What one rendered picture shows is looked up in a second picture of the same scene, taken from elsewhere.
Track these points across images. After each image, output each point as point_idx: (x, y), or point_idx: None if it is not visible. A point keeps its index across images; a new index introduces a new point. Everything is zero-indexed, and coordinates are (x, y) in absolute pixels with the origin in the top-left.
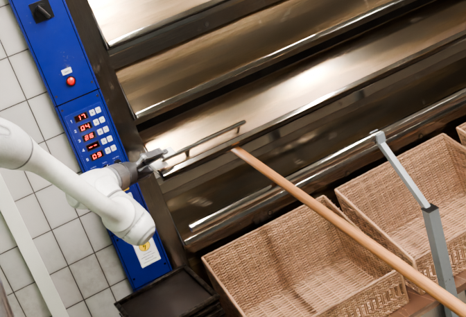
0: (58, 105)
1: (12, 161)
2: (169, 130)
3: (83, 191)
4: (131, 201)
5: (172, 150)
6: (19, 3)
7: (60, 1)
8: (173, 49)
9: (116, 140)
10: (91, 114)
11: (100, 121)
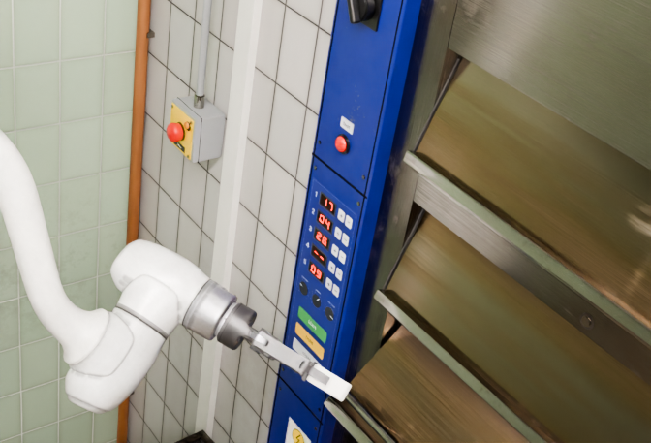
0: (315, 156)
1: None
2: (426, 375)
3: (15, 252)
4: (100, 345)
5: (341, 393)
6: None
7: (396, 16)
8: (522, 286)
9: (344, 288)
10: (339, 217)
11: (342, 238)
